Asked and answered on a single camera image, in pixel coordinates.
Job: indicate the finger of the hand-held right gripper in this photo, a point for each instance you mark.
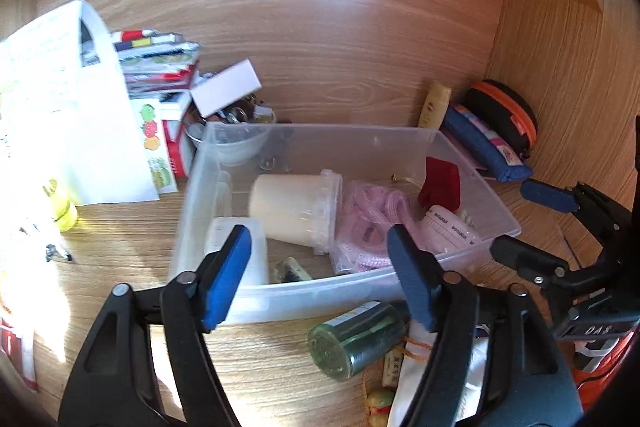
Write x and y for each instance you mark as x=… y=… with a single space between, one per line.
x=547 y=196
x=525 y=257

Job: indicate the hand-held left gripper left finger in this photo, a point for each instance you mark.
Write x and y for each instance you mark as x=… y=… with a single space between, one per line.
x=227 y=282

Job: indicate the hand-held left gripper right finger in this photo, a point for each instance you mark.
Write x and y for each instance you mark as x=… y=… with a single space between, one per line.
x=412 y=277

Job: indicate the white plastic tub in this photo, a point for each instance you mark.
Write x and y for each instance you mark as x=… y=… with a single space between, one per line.
x=257 y=257

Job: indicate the pink round case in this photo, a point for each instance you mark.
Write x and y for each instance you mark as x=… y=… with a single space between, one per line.
x=450 y=227

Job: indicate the dark olive trinket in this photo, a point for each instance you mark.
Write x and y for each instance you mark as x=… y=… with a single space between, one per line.
x=290 y=271

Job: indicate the pink knit item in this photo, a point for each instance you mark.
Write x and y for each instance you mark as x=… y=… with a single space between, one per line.
x=365 y=232

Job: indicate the clear plastic storage box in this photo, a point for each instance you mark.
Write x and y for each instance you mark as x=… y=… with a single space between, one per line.
x=310 y=299

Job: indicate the green glass bottle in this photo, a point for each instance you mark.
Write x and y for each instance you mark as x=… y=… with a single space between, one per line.
x=350 y=342

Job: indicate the cream plastic jar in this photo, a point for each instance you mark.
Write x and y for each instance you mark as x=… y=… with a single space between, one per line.
x=290 y=212

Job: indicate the red velvet pouch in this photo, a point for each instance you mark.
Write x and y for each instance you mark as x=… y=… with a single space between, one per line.
x=440 y=184

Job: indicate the yellow red charm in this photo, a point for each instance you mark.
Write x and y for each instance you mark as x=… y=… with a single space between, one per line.
x=377 y=407

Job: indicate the wooden desktop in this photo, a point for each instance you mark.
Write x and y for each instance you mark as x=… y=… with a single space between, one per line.
x=110 y=237

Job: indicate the orange jacket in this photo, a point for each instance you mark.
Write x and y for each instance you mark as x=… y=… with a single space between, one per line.
x=600 y=377

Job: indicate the blue pencil pouch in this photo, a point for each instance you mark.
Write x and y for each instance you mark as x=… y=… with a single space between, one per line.
x=480 y=142

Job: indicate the black orange zip case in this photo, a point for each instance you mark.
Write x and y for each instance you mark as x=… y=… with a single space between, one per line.
x=500 y=107

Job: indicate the clear bowl with items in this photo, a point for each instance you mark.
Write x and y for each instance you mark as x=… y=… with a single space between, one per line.
x=235 y=152

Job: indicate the yellow lotion bottle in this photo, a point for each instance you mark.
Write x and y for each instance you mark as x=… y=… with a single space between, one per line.
x=434 y=107

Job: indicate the fruit sticker carton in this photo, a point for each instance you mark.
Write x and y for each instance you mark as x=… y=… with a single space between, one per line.
x=160 y=147

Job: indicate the pile of small trinkets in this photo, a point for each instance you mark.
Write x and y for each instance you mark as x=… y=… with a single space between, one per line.
x=240 y=112

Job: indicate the small black metal clip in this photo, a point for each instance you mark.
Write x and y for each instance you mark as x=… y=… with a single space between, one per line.
x=57 y=253

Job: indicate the yellow green small bottle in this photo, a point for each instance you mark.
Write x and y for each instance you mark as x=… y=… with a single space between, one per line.
x=65 y=212

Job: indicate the small white cardboard box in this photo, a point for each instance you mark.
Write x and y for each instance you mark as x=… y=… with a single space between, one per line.
x=225 y=89

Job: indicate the red white packet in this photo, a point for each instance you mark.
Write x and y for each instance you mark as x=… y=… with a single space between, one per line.
x=20 y=347

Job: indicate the stack of books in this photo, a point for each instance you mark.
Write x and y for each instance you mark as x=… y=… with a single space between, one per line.
x=155 y=62

